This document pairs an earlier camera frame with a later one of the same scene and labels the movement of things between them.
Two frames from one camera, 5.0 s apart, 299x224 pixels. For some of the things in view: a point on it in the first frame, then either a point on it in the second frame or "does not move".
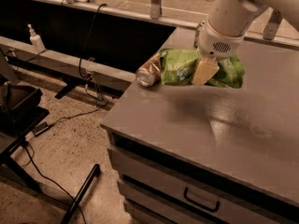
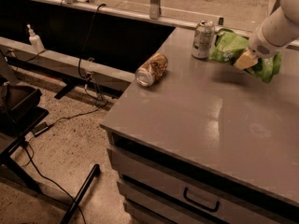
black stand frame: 20,109 does not move
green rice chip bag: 177,65 -> 228,45
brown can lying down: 149,74 does not move
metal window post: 155,2 does not move
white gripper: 216,45 -> 261,44
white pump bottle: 35,40 does not move
